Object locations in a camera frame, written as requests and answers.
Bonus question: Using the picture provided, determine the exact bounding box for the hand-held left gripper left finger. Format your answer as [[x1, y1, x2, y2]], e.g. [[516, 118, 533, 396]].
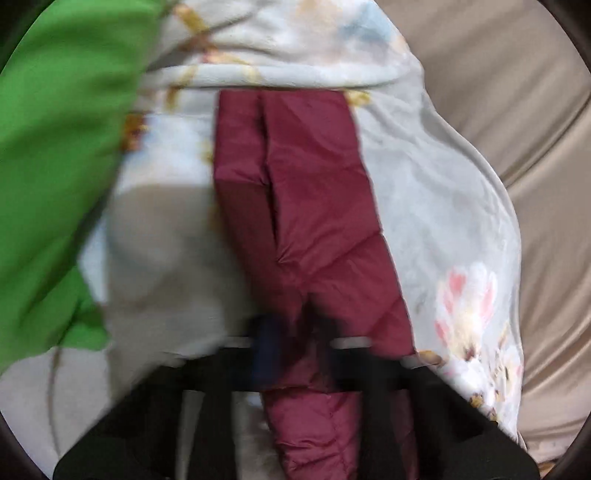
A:
[[53, 316, 279, 480]]

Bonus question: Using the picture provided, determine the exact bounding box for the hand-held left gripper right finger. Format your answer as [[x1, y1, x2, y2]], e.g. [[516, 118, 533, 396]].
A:
[[318, 316, 541, 480]]

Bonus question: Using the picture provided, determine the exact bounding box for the maroon puffer jacket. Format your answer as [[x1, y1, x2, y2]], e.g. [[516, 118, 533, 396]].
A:
[[212, 88, 419, 480]]

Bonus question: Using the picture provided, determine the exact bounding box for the floral fleece blanket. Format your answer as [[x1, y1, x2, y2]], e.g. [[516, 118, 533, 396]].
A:
[[0, 0, 527, 480]]

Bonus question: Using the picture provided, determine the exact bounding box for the green cloth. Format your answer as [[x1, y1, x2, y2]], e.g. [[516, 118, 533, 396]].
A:
[[0, 0, 168, 370]]

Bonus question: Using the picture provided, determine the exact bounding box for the beige bed sheet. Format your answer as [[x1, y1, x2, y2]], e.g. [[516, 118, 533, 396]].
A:
[[374, 0, 591, 467]]

